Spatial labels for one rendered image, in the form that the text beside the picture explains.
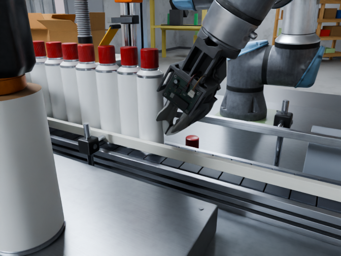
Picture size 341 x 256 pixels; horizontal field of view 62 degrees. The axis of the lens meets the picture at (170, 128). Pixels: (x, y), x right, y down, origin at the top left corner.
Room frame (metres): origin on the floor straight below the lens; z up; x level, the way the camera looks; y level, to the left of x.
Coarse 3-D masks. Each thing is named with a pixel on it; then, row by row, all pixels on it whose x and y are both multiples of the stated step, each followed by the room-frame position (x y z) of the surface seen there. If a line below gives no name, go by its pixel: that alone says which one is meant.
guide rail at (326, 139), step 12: (204, 120) 0.51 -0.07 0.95; (216, 120) 0.50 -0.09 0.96; (228, 120) 0.49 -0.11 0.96; (240, 120) 0.49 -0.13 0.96; (264, 132) 0.46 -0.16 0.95; (276, 132) 0.45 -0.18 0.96; (288, 132) 0.44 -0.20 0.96; (300, 132) 0.43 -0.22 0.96; (324, 144) 0.41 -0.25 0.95; (336, 144) 0.40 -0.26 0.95
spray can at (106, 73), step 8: (104, 48) 0.56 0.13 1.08; (112, 48) 0.57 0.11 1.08; (104, 56) 0.56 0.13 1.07; (112, 56) 0.57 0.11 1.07; (104, 64) 0.57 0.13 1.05; (112, 64) 0.57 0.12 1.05; (96, 72) 0.57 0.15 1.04; (104, 72) 0.56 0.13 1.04; (112, 72) 0.56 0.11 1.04; (96, 80) 0.57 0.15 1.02; (104, 80) 0.56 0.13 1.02; (112, 80) 0.56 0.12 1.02; (104, 88) 0.56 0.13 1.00; (112, 88) 0.56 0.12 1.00; (104, 96) 0.56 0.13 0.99; (112, 96) 0.56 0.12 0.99; (104, 104) 0.56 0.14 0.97; (112, 104) 0.56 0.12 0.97; (104, 112) 0.56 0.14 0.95; (112, 112) 0.56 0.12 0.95; (104, 120) 0.56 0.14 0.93; (112, 120) 0.56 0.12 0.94; (104, 128) 0.56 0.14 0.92; (112, 128) 0.56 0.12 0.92; (120, 128) 0.57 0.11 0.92; (112, 144) 0.56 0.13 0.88
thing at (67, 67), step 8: (64, 48) 0.62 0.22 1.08; (72, 48) 0.62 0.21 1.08; (64, 56) 0.62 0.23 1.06; (72, 56) 0.62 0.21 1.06; (64, 64) 0.61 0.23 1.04; (72, 64) 0.61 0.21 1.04; (64, 72) 0.61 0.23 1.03; (72, 72) 0.61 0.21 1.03; (64, 80) 0.61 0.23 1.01; (72, 80) 0.61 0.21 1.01; (64, 88) 0.61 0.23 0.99; (72, 88) 0.61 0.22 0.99; (64, 96) 0.62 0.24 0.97; (72, 96) 0.61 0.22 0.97; (72, 104) 0.61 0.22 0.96; (72, 112) 0.61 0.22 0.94; (80, 112) 0.61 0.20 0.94; (72, 120) 0.61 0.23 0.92; (80, 120) 0.61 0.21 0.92
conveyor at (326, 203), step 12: (60, 132) 0.63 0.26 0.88; (108, 144) 0.56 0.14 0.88; (168, 144) 0.56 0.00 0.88; (132, 156) 0.51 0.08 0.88; (144, 156) 0.50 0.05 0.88; (156, 156) 0.50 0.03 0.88; (216, 156) 0.50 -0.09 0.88; (180, 168) 0.46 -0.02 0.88; (192, 168) 0.46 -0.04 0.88; (204, 168) 0.46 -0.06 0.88; (228, 180) 0.41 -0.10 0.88; (240, 180) 0.41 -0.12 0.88; (252, 180) 0.41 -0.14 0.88; (324, 180) 0.41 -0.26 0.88; (264, 192) 0.38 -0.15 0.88; (276, 192) 0.38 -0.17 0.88; (288, 192) 0.38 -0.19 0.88; (300, 192) 0.38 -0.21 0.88; (312, 204) 0.35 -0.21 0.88; (324, 204) 0.35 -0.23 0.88; (336, 204) 0.35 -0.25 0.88
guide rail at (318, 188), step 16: (64, 128) 0.60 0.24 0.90; (80, 128) 0.57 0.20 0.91; (128, 144) 0.51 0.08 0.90; (144, 144) 0.49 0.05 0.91; (160, 144) 0.48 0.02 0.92; (192, 160) 0.44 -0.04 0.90; (208, 160) 0.43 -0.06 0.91; (224, 160) 0.42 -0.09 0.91; (256, 176) 0.39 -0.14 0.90; (272, 176) 0.38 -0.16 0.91; (288, 176) 0.37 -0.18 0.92; (304, 192) 0.36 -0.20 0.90; (320, 192) 0.35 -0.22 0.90; (336, 192) 0.34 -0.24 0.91
